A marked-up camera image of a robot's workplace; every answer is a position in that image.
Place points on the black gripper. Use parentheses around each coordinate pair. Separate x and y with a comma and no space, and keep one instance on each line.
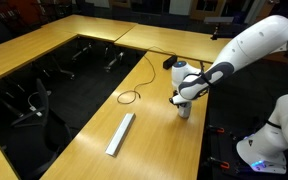
(181,99)

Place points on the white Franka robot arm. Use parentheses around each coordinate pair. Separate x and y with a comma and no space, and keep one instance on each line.
(257,43)

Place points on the white ceramic mug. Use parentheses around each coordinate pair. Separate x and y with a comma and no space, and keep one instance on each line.
(185,112)

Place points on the long aluminium bar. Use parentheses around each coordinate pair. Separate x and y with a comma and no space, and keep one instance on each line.
(121,133)

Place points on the black office chair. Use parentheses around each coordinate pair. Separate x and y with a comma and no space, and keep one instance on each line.
(43,96)

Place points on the orange and black clamp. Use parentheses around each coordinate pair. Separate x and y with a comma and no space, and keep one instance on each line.
(217,129)
(221,163)

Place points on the black tripod with grey plate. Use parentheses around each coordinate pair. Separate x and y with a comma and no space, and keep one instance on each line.
(219,20)

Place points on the black power box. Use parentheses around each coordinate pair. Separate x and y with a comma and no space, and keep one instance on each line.
(169,62)

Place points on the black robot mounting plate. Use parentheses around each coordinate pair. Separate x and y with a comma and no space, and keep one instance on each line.
(224,146)

